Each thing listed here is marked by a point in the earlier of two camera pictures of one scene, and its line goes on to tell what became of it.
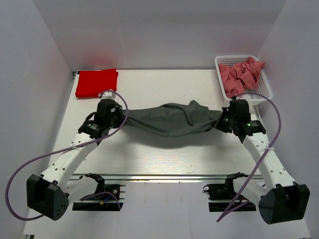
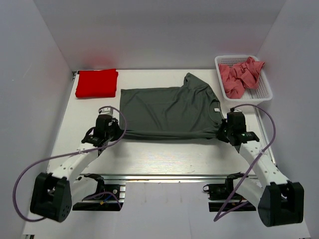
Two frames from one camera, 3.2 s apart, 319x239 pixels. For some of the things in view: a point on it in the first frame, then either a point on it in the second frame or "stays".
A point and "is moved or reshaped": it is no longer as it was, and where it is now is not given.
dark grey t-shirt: [173, 120] is moved or reshaped
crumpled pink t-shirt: [238, 76] stays
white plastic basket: [260, 93] stays
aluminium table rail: [162, 178] stays
